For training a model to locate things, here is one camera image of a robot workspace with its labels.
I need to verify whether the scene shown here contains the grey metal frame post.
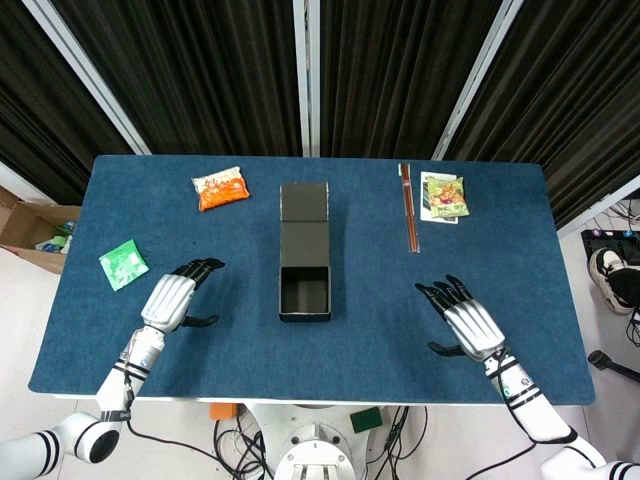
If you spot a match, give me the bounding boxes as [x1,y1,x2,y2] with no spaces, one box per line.
[431,0,526,161]
[20,0,152,156]
[292,0,322,158]
[555,173,640,239]

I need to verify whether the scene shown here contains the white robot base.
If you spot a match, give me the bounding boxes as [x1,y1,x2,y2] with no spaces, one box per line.
[242,402,389,480]

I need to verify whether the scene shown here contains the black device with stickers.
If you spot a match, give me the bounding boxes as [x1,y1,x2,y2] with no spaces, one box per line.
[579,228,640,266]

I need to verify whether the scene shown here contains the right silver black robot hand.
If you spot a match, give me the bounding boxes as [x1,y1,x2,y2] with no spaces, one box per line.
[414,273,506,364]

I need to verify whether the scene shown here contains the green white snack packet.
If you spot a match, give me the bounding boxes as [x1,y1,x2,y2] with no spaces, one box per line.
[98,238,151,293]

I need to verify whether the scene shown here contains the black curtain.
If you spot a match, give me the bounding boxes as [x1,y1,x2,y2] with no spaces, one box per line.
[318,0,511,160]
[48,0,304,157]
[443,0,640,231]
[0,0,142,205]

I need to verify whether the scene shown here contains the blue table mat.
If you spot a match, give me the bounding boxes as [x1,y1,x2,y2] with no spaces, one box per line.
[27,154,597,406]

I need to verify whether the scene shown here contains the red chopsticks in clear wrapper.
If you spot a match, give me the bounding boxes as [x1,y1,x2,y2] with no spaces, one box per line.
[397,162,422,254]

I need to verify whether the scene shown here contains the black and white sneaker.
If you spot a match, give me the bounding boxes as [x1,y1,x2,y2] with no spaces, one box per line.
[587,247,640,316]

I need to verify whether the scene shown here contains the black stand foot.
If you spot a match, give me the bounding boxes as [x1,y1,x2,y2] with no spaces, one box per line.
[587,349,640,385]

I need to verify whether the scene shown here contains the green vegetable print snack packet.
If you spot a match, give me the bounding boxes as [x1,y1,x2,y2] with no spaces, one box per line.
[424,175,472,219]

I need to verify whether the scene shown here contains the orange snack packet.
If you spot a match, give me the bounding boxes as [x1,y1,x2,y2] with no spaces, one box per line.
[191,166,251,213]

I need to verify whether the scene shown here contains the black paper box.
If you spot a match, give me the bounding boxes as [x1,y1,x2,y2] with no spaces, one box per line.
[277,182,334,324]

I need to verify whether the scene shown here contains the green block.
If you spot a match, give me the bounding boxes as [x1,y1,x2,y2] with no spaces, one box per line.
[349,406,385,434]

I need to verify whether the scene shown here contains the brown cardboard box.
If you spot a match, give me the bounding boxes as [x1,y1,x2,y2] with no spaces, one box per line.
[0,185,82,275]

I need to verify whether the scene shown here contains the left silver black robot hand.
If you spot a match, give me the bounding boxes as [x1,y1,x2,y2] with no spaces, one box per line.
[140,256,226,335]

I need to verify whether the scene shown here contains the black floor cables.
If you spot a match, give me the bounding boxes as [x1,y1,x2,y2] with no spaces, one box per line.
[364,405,430,480]
[212,405,275,480]

